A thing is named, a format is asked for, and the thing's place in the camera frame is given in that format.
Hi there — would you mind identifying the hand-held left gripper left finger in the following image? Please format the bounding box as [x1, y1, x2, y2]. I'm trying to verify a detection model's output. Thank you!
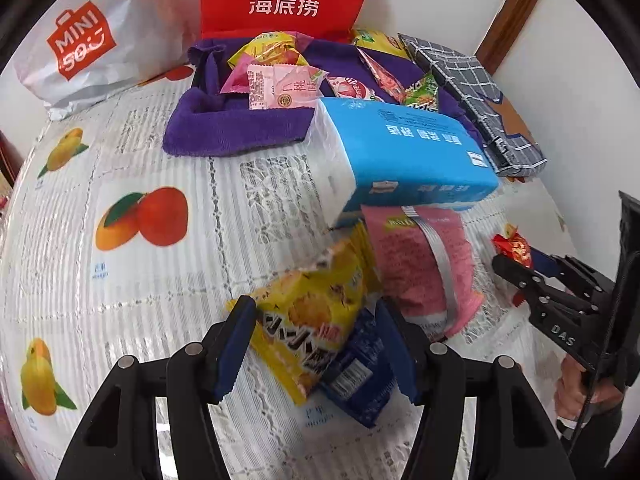
[55, 296, 258, 480]

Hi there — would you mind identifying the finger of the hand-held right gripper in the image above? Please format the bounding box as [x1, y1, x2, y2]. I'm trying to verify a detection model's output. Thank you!
[530, 249, 601, 293]
[491, 255, 544, 308]

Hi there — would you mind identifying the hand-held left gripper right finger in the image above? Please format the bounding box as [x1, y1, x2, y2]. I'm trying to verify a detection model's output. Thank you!
[375, 300, 576, 480]

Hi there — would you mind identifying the red small snack packet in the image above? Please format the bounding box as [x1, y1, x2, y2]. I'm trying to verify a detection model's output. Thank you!
[492, 225, 533, 267]

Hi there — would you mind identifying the dark blue snack packet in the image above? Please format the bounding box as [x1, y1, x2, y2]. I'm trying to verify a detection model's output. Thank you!
[320, 310, 416, 428]

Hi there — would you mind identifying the yellow biscuit packet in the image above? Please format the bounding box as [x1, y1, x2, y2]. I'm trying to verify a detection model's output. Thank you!
[227, 237, 381, 406]

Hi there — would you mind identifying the pink large snack bag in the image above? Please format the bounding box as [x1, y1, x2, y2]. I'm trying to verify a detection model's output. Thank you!
[361, 205, 483, 338]

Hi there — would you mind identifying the blue tissue pack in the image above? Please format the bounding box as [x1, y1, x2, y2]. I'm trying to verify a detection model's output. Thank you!
[307, 97, 501, 228]

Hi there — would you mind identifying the green triangular snack packet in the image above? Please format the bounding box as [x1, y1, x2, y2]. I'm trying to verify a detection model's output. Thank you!
[400, 72, 441, 111]

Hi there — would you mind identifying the white red small packet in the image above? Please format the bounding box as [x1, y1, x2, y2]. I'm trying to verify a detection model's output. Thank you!
[327, 75, 373, 101]

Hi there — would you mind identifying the pink white snack packet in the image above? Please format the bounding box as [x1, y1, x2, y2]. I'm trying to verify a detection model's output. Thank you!
[247, 64, 328, 111]

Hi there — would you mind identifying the person's right forearm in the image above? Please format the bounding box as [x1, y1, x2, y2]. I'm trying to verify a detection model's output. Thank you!
[557, 407, 628, 466]

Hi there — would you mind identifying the person's right hand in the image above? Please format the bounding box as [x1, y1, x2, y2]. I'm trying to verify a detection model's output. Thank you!
[555, 357, 623, 423]

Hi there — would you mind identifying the fruit printed tablecloth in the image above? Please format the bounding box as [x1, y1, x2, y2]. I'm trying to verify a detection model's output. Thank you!
[0, 60, 601, 480]

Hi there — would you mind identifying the grey checked cloth with star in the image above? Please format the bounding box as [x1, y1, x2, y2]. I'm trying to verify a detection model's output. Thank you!
[397, 32, 548, 178]

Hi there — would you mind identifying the purple towel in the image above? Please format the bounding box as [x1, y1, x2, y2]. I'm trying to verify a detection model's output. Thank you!
[163, 37, 481, 156]

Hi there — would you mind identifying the pink long snack stick packet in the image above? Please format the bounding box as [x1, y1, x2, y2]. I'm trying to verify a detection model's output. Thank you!
[357, 47, 406, 103]

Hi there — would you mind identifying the yellow snack bag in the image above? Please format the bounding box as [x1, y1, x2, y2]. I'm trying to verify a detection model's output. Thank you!
[350, 29, 411, 58]

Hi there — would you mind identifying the dark red box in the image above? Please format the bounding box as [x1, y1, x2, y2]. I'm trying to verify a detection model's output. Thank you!
[0, 130, 21, 196]

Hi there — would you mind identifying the yellow pink candy packet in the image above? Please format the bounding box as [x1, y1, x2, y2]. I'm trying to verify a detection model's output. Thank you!
[220, 31, 313, 95]

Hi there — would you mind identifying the white plastic bag red logo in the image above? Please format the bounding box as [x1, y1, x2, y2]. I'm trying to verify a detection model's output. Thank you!
[12, 0, 201, 121]

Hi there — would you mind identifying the black cable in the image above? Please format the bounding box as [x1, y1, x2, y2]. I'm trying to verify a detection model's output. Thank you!
[569, 305, 618, 456]

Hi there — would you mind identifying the brown wooden door frame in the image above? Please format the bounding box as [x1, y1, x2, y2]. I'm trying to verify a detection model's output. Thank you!
[475, 0, 548, 76]

